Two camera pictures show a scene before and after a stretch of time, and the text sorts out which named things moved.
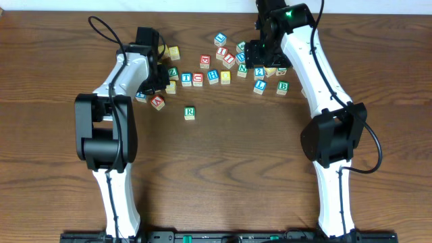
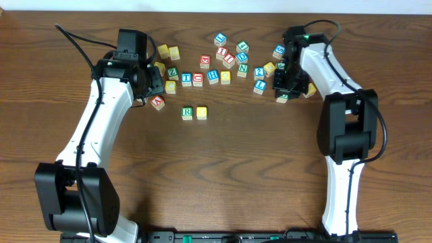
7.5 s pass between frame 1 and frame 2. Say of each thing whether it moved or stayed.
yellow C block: stayed
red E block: stayed
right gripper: moved
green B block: moved
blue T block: stayed
